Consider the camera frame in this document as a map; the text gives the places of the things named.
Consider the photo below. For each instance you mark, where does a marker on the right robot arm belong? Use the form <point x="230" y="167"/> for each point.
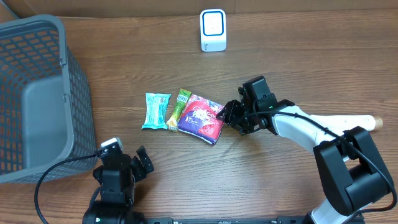
<point x="354" y="177"/>

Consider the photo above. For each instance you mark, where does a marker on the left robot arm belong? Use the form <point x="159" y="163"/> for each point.
<point x="113" y="200"/>

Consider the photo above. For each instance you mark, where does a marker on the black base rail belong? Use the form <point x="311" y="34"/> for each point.
<point x="278" y="220"/>

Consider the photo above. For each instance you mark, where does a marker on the light green wipes pack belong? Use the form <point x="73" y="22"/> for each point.
<point x="156" y="107"/>

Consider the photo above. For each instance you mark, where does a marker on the white floral cream tube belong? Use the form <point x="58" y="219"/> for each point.
<point x="340" y="123"/>

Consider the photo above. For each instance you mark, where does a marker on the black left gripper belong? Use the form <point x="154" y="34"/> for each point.
<point x="146" y="160"/>

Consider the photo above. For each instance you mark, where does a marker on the white barcode scanner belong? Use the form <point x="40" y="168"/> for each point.
<point x="213" y="30"/>

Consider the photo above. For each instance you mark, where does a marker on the grey plastic mesh basket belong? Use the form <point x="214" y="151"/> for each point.
<point x="47" y="128"/>

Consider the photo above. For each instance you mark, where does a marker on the purple red tissue pack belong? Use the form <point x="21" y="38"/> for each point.
<point x="199" y="119"/>

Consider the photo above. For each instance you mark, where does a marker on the green yellow juice carton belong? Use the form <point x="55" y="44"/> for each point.
<point x="182" y="99"/>

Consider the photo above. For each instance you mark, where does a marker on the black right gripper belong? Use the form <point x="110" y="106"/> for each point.
<point x="233" y="118"/>

